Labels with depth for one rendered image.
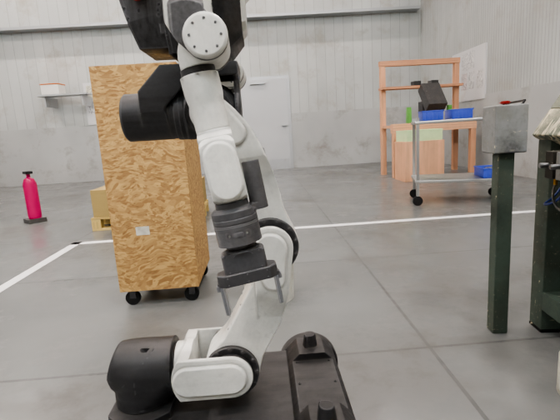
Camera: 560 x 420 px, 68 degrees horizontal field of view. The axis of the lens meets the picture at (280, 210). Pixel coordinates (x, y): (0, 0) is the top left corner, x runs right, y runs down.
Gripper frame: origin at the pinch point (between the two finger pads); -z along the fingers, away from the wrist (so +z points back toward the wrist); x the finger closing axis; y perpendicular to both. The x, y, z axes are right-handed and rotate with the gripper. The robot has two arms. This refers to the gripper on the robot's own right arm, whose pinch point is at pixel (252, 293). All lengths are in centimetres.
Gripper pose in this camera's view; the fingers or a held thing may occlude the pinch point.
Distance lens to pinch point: 86.1
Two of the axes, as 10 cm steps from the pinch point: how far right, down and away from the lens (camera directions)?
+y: -1.1, -1.3, 9.9
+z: -2.0, -9.7, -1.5
